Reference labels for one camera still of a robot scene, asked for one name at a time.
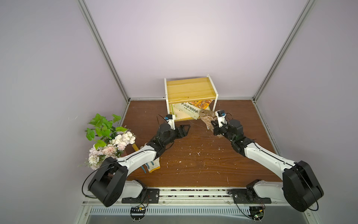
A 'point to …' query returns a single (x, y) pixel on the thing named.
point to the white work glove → (153, 164)
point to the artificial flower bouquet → (110, 140)
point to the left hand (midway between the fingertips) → (188, 127)
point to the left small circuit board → (137, 213)
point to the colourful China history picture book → (193, 109)
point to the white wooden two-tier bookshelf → (186, 96)
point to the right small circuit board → (256, 213)
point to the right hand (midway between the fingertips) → (215, 117)
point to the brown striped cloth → (208, 116)
